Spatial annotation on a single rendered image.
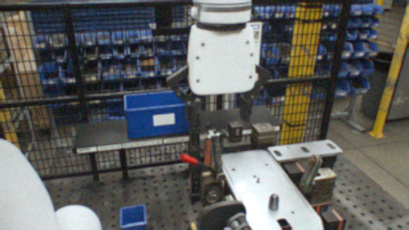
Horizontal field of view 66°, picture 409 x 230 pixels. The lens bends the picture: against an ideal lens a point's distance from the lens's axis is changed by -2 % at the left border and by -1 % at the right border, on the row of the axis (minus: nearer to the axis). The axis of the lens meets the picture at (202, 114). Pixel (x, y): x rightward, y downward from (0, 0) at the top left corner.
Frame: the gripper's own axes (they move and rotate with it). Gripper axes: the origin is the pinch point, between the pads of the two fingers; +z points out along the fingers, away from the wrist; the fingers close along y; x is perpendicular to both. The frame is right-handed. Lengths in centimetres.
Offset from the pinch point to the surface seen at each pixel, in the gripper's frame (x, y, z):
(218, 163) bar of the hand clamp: 33.7, 10.2, 33.4
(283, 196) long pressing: 26, 30, 45
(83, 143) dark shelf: 71, -36, 42
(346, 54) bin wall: 208, 185, 53
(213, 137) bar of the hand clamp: 33.7, 8.4, 23.9
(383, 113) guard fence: 200, 238, 116
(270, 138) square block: 59, 40, 42
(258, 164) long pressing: 46, 29, 45
